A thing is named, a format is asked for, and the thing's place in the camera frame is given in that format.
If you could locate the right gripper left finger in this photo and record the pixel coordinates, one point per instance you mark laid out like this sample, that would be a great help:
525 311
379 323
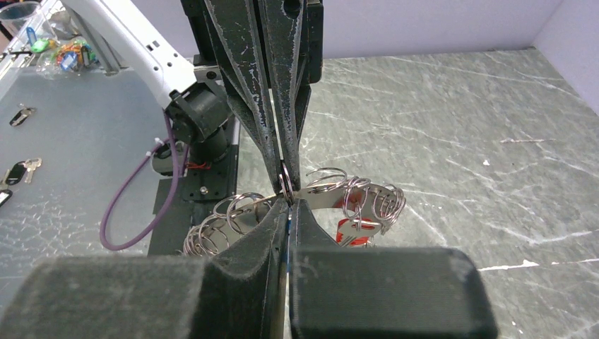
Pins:
239 293

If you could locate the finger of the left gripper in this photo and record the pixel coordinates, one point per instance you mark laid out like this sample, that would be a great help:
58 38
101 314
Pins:
282 27
237 45

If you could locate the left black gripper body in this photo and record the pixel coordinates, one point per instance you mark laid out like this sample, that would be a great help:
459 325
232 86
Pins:
311 48

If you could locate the black tagged key outside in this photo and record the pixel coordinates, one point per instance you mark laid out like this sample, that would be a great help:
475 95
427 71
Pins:
22 171

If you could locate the aluminium frame post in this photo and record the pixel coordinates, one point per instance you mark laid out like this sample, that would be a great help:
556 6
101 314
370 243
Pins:
108 58

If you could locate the bag of coloured keys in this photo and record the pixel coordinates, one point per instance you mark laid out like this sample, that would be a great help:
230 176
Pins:
63 58

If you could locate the metal keyring with keys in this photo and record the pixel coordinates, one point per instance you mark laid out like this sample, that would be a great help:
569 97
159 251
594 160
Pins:
366 210

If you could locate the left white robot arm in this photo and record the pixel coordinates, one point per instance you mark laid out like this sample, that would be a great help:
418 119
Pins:
172 79

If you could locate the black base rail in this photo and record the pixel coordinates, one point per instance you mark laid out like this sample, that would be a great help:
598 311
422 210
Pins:
210 175

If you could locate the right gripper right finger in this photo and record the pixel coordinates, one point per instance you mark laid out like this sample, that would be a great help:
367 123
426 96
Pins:
381 292

